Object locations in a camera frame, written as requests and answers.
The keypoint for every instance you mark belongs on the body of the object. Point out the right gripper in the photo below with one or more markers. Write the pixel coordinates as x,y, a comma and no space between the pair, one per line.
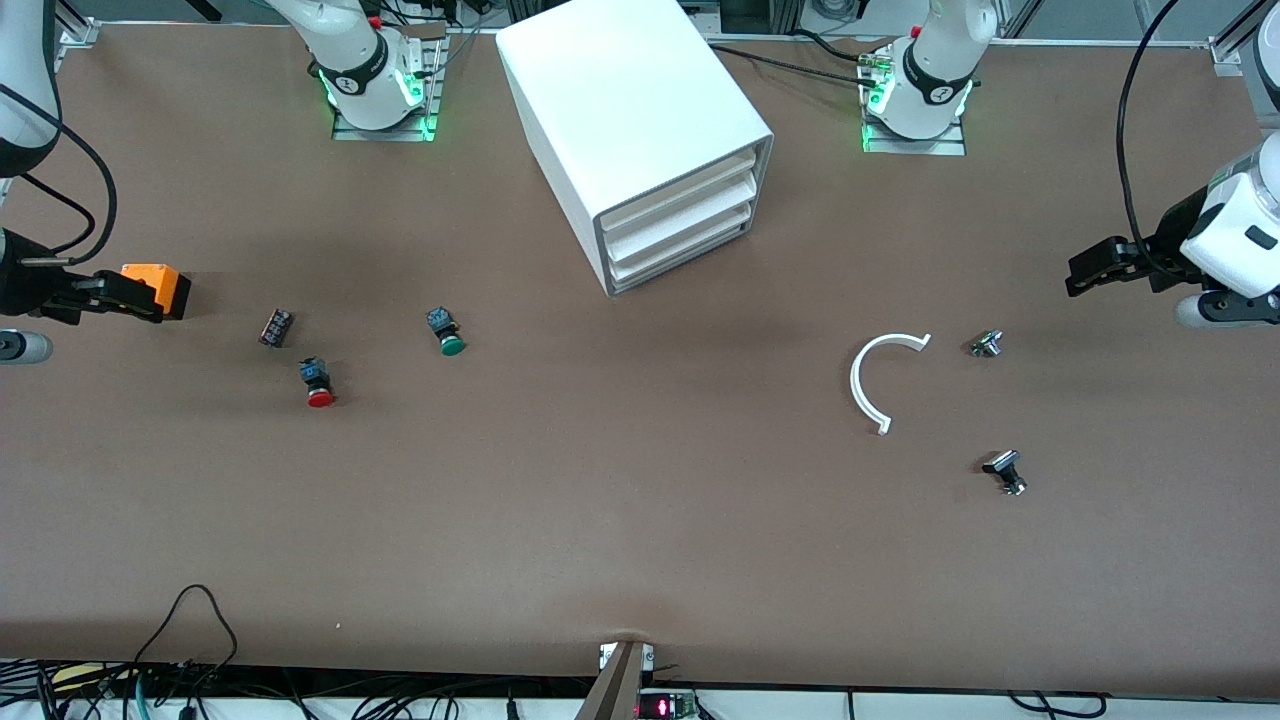
22,288

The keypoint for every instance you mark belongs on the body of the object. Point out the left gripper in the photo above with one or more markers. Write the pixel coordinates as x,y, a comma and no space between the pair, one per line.
1158,262

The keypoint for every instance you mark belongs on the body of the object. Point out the red push button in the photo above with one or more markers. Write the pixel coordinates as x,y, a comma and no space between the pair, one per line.
320,397

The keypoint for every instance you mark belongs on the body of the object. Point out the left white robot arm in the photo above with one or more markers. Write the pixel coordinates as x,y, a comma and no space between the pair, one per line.
935,90

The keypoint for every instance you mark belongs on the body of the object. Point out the green push button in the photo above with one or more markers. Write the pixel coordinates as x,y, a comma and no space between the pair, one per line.
452,346

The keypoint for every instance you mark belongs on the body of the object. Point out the white drawer cabinet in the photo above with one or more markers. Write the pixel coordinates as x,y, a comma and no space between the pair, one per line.
620,90

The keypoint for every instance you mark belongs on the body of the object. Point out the small black contact block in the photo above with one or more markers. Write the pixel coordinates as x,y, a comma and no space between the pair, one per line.
277,328

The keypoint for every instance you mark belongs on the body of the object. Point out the small metal knob lower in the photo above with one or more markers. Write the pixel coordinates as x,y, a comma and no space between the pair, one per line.
1003,464

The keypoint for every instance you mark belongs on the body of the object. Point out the white curved plastic arc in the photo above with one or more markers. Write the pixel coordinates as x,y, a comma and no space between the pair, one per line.
854,385

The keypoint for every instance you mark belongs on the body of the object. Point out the yellow tag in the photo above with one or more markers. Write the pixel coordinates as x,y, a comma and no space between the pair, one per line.
75,677

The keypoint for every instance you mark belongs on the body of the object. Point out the device with red display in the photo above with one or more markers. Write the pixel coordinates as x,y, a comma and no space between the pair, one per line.
665,708

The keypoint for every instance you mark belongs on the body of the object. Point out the orange button enclosure box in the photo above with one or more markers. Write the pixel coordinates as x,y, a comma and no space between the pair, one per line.
150,280

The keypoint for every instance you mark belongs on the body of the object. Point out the silver knob switch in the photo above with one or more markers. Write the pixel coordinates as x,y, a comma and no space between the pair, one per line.
986,345

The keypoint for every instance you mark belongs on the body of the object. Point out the aluminium frame profile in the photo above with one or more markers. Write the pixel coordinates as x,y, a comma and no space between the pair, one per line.
78,30
1225,55

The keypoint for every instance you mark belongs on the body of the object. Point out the brown wooden post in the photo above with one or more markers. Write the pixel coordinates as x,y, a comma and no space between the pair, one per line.
612,690

